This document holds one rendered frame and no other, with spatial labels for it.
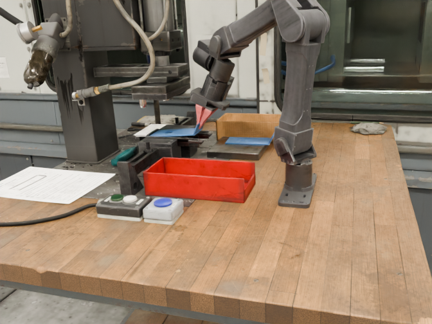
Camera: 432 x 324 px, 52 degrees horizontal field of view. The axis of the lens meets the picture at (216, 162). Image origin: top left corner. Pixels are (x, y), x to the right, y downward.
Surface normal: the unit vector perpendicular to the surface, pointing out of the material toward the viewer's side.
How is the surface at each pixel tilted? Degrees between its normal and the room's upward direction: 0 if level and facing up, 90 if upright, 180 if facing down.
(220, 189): 90
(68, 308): 0
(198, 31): 90
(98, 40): 90
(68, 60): 90
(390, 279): 0
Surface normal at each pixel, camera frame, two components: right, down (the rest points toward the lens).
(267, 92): -0.35, 0.32
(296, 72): -0.74, 0.30
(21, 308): -0.04, -0.94
